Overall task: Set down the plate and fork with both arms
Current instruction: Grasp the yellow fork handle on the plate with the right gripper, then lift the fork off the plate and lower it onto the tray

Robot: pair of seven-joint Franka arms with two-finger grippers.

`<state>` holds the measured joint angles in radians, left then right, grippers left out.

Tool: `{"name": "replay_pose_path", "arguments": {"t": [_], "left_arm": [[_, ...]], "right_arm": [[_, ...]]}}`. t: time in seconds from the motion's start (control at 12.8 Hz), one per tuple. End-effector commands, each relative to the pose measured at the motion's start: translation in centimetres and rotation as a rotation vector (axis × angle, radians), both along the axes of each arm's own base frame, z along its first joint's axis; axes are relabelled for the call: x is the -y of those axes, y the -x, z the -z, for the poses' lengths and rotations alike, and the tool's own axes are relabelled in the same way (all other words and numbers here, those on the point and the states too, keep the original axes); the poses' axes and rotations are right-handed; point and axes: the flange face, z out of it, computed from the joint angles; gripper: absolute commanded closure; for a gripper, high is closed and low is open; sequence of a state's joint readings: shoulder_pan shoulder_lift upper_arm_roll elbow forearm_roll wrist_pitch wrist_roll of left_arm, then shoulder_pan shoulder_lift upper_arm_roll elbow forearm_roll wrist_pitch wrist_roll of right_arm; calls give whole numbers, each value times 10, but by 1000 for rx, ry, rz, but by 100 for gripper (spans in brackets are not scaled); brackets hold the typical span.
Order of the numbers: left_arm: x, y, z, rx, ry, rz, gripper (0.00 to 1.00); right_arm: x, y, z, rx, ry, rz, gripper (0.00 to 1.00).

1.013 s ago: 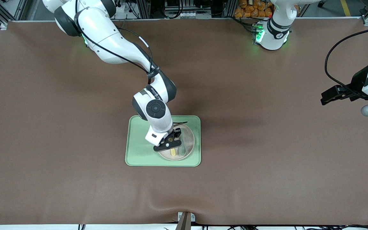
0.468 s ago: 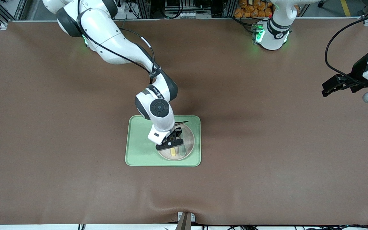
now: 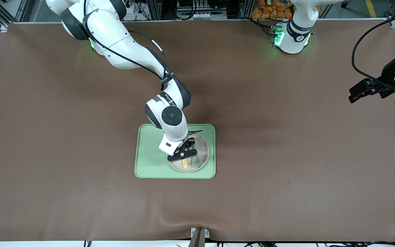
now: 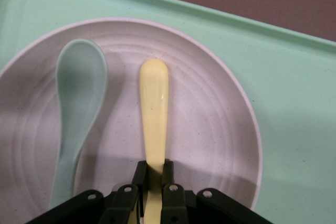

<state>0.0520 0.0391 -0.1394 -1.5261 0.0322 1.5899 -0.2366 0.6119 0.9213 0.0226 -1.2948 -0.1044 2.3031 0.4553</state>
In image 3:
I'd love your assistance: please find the small metal table bracket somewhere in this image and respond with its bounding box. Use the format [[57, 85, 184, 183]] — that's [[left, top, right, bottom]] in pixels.
[[191, 227, 210, 239]]

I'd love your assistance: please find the aluminium frame profile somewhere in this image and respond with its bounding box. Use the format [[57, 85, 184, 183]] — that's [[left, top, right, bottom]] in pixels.
[[0, 0, 31, 28]]

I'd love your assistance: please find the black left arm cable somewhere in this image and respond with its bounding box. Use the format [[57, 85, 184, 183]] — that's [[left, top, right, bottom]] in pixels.
[[351, 17, 395, 92]]

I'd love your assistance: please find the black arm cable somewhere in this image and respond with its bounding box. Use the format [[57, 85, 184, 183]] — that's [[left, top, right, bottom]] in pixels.
[[83, 0, 170, 81], [351, 17, 395, 92]]

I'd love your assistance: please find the brown wooden post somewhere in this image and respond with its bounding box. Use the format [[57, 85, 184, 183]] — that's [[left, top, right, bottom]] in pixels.
[[188, 228, 206, 247]]

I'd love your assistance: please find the long white socket strip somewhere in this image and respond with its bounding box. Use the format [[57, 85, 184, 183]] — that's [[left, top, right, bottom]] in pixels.
[[176, 12, 228, 20]]

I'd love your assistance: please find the brown table mat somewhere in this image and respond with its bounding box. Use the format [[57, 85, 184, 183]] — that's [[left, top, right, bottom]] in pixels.
[[0, 20, 395, 242]]

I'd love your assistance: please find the light green rectangular tray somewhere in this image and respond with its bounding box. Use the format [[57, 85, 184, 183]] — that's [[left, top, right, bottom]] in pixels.
[[134, 124, 216, 179]]

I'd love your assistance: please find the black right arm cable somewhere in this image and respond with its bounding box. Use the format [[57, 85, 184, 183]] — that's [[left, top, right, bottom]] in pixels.
[[83, 0, 170, 81]]

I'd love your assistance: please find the beige round plate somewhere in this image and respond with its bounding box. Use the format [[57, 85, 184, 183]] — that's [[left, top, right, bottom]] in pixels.
[[168, 132, 209, 173]]

